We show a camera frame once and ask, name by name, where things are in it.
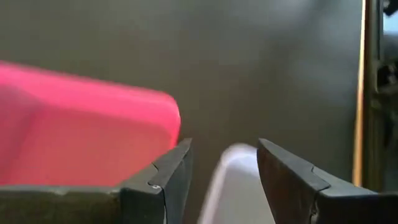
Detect black table mat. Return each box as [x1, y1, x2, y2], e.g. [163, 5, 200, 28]
[0, 0, 363, 224]

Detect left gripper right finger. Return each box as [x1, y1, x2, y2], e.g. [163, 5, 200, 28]
[256, 138, 398, 224]

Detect pink plastic basket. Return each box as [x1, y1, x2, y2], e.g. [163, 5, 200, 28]
[0, 60, 182, 188]

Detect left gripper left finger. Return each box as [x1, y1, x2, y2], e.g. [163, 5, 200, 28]
[0, 138, 194, 224]

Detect clear plastic basket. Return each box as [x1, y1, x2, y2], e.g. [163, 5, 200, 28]
[196, 142, 276, 224]

